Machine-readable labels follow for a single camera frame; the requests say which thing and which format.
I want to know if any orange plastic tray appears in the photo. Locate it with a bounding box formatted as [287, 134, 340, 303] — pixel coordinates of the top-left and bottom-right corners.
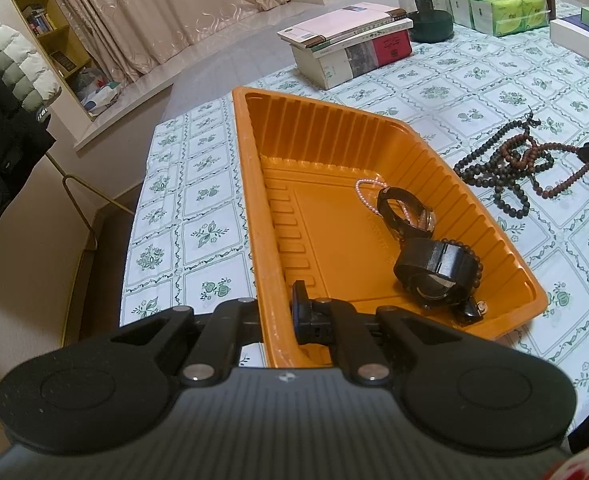
[232, 87, 547, 368]

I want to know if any dark green bead necklace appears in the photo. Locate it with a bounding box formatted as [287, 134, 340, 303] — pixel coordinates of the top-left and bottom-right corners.
[452, 105, 543, 220]

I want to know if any floral green white tablecloth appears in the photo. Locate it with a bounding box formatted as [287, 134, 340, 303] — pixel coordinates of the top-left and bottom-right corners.
[120, 27, 589, 422]

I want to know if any white box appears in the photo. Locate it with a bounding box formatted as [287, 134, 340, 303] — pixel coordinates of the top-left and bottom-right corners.
[549, 18, 589, 61]

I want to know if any black wristwatch with beads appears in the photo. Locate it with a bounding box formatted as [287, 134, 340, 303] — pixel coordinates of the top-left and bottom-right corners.
[393, 238, 487, 325]

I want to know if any green tissue pack bundle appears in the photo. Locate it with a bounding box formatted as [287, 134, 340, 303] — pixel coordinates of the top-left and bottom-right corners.
[449, 0, 549, 37]

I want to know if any metal clothes rack stand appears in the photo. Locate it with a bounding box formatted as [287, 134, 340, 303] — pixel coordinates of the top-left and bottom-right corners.
[44, 152, 137, 252]

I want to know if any green glass jar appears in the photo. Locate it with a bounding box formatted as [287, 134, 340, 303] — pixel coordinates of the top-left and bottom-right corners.
[398, 0, 454, 44]

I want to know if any thick white red book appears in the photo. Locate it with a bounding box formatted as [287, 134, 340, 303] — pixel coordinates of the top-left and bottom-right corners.
[291, 30, 413, 90]

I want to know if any white plastic bag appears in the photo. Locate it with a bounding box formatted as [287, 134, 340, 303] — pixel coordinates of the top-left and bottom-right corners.
[73, 67, 122, 118]

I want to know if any pink cover book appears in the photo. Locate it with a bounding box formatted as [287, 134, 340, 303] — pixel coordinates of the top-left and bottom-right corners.
[277, 2, 407, 51]

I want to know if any white grey puffer jacket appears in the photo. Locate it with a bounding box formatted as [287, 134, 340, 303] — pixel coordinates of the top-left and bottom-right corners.
[0, 23, 62, 124]

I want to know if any beige curtain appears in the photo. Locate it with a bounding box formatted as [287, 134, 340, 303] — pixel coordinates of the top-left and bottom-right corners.
[57, 0, 289, 84]

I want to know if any yellow bookshelf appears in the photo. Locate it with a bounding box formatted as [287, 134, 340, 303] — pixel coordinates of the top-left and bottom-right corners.
[11, 0, 92, 82]

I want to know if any pink pearl bracelet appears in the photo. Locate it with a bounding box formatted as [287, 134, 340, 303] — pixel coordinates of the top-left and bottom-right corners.
[355, 178, 391, 217]

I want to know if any black strap watch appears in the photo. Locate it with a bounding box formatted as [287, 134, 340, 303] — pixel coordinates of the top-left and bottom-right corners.
[377, 186, 436, 240]

